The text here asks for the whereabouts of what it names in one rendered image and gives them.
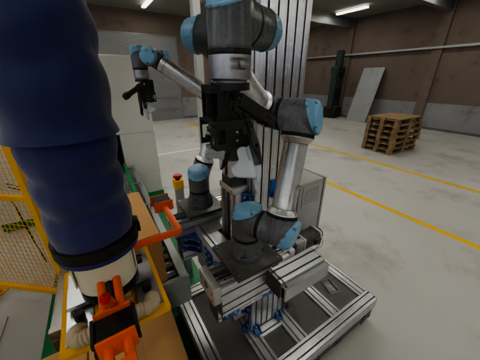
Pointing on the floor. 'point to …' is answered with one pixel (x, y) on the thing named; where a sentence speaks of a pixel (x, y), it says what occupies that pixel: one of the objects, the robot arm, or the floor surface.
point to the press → (332, 110)
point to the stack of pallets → (391, 132)
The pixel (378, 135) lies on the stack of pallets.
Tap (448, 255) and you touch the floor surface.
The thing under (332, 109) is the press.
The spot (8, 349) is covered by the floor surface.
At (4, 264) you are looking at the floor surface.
